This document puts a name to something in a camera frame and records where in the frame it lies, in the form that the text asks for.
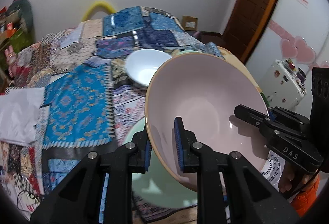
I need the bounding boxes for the person's right hand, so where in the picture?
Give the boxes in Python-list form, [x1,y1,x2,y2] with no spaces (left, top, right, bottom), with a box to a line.
[278,161,312,193]

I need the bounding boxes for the white folded cloth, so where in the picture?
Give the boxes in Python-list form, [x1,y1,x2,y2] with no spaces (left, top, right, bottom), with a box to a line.
[1,87,45,147]

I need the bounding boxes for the orange sleeve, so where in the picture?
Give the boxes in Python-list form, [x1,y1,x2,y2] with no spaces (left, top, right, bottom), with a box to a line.
[291,175,320,217]

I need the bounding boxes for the white bowl black dots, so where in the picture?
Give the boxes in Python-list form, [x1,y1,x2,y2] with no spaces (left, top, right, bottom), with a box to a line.
[124,49,172,87]

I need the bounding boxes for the cardboard box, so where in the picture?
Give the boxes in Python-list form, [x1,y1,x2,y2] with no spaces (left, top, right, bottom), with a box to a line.
[181,16,198,31]

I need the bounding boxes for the grey plush toy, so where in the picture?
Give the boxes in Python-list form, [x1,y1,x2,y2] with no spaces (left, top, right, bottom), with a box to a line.
[6,0,34,33]

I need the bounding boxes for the mint green plate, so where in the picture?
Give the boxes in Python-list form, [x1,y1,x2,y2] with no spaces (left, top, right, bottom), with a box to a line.
[123,116,199,210]

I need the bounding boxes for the small mint green bowl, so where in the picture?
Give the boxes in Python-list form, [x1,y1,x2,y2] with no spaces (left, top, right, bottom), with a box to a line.
[177,50,202,55]

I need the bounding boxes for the pink bunny toy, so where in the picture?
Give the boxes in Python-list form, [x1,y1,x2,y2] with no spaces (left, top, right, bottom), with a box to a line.
[5,45,17,78]

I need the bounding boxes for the green patterned box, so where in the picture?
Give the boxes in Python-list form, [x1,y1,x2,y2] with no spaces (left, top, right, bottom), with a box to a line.
[1,28,34,53]

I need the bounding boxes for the yellow hoop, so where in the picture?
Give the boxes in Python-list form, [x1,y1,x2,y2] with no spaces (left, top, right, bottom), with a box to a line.
[81,0,117,22]

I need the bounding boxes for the brown wooden door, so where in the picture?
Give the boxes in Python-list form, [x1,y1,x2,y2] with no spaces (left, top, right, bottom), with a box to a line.
[224,0,277,64]

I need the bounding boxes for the large pink bowl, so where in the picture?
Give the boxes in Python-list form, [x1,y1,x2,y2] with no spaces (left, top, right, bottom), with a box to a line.
[145,52,269,190]

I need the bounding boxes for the patchwork patterned bedspread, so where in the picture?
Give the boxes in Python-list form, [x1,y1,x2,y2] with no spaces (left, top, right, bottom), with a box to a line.
[0,6,258,224]

